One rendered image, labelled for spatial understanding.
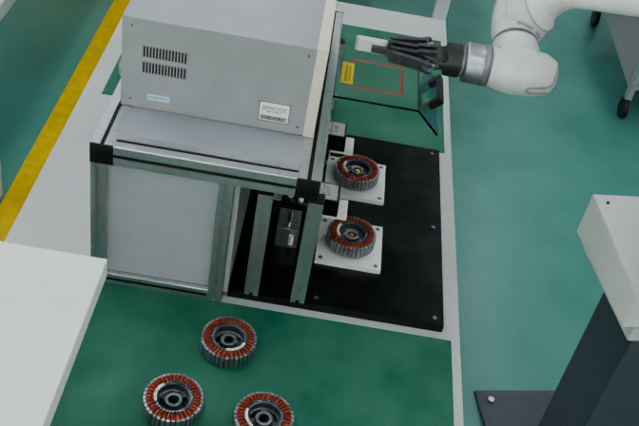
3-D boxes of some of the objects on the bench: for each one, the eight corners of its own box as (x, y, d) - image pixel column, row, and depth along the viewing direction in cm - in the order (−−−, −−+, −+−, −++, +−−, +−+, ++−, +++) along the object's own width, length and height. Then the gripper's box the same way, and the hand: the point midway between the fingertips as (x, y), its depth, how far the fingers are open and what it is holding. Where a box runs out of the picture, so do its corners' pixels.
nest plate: (384, 168, 239) (385, 164, 238) (382, 205, 227) (383, 202, 226) (327, 159, 238) (328, 155, 237) (322, 195, 226) (323, 191, 226)
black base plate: (437, 156, 250) (439, 149, 249) (441, 333, 200) (444, 325, 199) (265, 126, 249) (266, 120, 247) (226, 296, 199) (227, 289, 197)
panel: (267, 118, 248) (281, 19, 229) (227, 292, 197) (241, 184, 178) (263, 117, 248) (277, 19, 229) (222, 292, 197) (235, 183, 178)
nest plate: (381, 230, 220) (382, 226, 219) (379, 274, 208) (380, 270, 207) (319, 220, 219) (319, 216, 219) (314, 262, 208) (314, 259, 207)
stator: (375, 230, 217) (377, 219, 215) (373, 263, 209) (376, 251, 206) (327, 222, 217) (330, 210, 215) (323, 255, 208) (326, 242, 206)
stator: (190, 336, 188) (192, 324, 186) (240, 320, 194) (242, 308, 191) (214, 377, 181) (216, 364, 179) (264, 359, 187) (266, 347, 184)
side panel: (222, 292, 200) (236, 177, 179) (220, 301, 197) (234, 186, 177) (94, 270, 199) (93, 152, 179) (89, 280, 196) (89, 161, 176)
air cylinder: (300, 226, 216) (302, 209, 213) (296, 248, 210) (299, 230, 207) (278, 223, 216) (280, 205, 213) (274, 244, 210) (277, 226, 207)
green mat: (451, 340, 199) (451, 340, 199) (460, 622, 151) (460, 621, 151) (15, 267, 196) (15, 266, 196) (-115, 530, 148) (-115, 529, 148)
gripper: (458, 91, 202) (350, 71, 201) (456, 60, 212) (354, 42, 211) (467, 62, 197) (357, 42, 196) (465, 31, 207) (359, 12, 206)
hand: (371, 45), depth 204 cm, fingers closed
